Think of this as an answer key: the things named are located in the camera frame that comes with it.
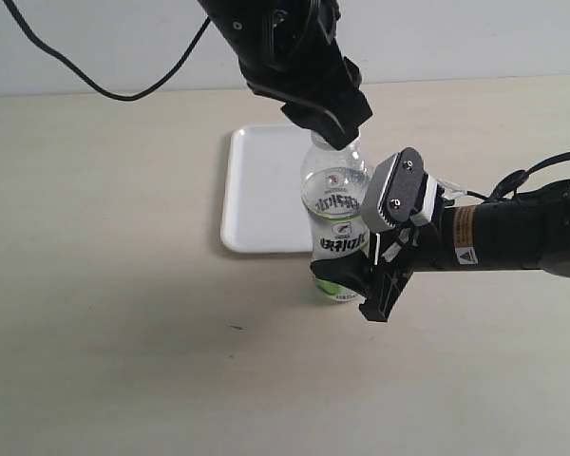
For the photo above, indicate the white plastic tray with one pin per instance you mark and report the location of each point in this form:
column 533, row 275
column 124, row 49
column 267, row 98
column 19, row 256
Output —
column 263, row 212

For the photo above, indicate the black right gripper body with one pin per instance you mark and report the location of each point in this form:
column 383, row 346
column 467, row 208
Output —
column 396, row 254

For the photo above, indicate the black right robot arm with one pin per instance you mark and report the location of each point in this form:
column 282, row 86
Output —
column 528, row 232

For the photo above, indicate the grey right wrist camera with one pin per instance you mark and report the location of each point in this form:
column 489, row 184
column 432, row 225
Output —
column 395, row 191

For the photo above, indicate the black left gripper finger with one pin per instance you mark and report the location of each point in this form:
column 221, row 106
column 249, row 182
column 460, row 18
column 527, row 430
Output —
column 319, row 123
column 347, row 106

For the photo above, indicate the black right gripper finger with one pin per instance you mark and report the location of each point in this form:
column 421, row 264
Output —
column 344, row 278

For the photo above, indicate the clear plastic drink bottle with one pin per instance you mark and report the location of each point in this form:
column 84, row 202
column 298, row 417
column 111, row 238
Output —
column 333, row 184

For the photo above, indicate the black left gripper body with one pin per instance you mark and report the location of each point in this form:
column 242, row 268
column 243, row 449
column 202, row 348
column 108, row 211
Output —
column 287, row 50

